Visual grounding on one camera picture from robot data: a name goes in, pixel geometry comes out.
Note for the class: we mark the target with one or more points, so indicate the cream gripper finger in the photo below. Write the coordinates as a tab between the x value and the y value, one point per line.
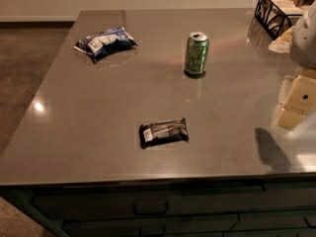
297	98

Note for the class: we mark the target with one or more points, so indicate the green soda can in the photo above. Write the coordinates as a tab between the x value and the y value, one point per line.
196	53

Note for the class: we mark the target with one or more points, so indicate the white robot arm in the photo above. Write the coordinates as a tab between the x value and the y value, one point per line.
303	42

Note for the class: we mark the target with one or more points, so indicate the black rxbar chocolate wrapper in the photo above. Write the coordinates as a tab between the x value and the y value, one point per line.
163	132

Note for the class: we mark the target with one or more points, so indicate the white napkin packets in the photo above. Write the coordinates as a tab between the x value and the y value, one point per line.
282	43

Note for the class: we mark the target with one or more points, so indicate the dark cabinet drawers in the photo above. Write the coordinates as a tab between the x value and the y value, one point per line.
195	210

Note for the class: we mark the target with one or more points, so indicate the blue white chip bag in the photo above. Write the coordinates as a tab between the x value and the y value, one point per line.
103	44

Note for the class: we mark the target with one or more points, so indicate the black wire basket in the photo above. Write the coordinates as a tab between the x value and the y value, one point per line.
277	16

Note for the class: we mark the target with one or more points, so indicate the upper drawer handle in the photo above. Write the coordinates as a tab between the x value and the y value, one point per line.
150	208

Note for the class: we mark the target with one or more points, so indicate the drawer handle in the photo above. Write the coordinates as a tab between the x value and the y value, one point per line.
150	208
152	231

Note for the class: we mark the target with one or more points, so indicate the lower drawer handle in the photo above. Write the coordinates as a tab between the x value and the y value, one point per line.
152	231

